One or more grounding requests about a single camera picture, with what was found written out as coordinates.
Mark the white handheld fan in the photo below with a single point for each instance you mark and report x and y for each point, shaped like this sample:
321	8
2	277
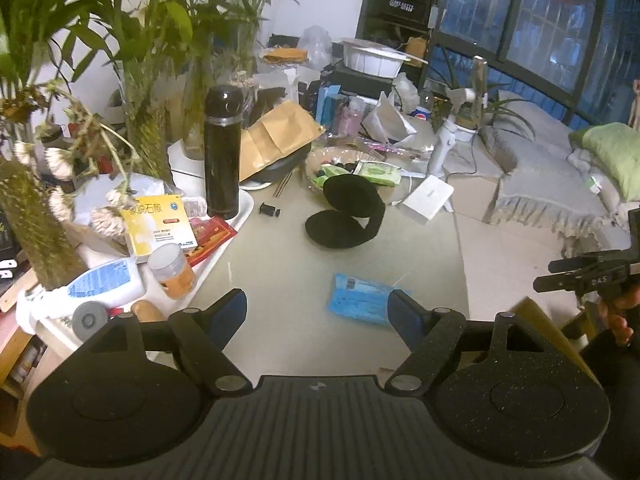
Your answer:
442	145

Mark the cola bottle blue label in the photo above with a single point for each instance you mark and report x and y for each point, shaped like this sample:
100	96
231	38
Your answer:
424	112

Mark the orange jar white lid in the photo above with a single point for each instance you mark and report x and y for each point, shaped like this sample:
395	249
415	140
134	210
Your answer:
172	275

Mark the blue plastic packet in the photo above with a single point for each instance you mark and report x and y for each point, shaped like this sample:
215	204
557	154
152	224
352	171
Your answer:
360	300

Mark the wooden side table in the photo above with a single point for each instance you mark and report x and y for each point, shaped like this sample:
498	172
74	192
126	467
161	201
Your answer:
12	345

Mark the brown paper envelope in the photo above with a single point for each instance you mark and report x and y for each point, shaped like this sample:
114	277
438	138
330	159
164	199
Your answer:
280	135

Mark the white router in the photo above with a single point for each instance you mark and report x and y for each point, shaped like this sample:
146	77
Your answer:
427	200

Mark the glass vase with bamboo stalks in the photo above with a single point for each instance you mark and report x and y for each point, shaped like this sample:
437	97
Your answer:
194	125
145	130
35	230

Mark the black flat box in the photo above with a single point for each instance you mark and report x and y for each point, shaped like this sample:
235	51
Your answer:
360	85

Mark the pink pump bottle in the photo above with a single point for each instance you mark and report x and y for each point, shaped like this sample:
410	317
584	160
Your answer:
351	120

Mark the person's right forearm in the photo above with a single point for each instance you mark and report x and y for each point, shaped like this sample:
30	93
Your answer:
620	385

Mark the grey fringed bed cover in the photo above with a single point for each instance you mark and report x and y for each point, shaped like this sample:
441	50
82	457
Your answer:
540	185

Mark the yellow folded cloth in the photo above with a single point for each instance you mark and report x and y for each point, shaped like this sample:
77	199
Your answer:
285	55

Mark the clear plastic bag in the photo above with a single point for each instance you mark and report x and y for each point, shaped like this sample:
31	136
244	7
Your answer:
315	45

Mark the white plastic bag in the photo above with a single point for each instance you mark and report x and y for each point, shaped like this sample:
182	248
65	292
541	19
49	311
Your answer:
100	187

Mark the black round hat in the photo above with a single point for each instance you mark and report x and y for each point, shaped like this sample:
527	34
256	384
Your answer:
350	200

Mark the green wet wipes pack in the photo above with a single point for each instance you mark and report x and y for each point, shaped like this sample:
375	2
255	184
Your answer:
378	173
320	178

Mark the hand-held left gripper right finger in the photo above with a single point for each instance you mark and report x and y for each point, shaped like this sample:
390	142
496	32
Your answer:
405	317

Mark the white plastic tray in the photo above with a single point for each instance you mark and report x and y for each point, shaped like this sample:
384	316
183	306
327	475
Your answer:
245	210

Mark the aloe plant white pot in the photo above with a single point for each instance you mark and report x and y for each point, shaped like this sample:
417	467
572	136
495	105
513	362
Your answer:
470	135

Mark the white blue lotion bottle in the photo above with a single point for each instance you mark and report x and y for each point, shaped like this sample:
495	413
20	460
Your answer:
105	285

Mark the white crumpled bag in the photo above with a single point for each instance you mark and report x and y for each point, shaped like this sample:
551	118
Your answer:
390	120

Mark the white food container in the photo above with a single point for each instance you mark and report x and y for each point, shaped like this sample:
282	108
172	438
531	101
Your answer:
375	60

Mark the yellow medicine box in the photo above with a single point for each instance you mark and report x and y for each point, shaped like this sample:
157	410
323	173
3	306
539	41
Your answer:
157	227

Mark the white plate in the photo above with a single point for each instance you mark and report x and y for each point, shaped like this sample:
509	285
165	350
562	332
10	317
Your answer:
255	185

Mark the person's right hand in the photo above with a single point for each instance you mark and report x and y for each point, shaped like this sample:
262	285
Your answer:
622	315

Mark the pair of chopsticks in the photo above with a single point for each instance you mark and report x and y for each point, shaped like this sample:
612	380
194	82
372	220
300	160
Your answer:
282	185

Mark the slim metal stand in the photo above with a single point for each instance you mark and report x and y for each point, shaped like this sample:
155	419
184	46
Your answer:
480	75

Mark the small black clip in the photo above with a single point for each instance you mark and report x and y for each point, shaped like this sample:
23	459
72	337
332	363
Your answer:
270	208

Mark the black shelving unit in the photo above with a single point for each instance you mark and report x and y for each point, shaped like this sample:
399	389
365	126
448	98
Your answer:
395	5

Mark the red snack packet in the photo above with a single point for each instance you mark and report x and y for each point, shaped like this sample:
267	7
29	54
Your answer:
212	240

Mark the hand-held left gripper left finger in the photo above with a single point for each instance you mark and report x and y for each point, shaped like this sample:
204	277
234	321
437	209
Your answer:
230	310

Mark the black carton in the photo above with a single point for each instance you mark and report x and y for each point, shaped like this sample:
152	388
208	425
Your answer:
308	97

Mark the dark glass window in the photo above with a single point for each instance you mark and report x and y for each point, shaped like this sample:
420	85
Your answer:
550	35

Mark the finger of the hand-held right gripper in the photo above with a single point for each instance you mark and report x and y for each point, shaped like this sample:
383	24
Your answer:
585	282
590	261

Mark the green pillow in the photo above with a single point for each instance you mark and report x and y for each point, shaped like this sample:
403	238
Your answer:
610	155

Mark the blue carton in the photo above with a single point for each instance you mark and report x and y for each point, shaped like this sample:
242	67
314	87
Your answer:
330	107

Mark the clear cotton swab box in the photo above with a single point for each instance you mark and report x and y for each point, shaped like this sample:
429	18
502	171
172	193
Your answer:
195	206

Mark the gold black plant pot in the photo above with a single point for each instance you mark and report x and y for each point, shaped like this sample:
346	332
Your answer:
441	112

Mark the black thermos bottle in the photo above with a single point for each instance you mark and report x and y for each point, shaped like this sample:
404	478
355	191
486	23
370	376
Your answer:
223	160

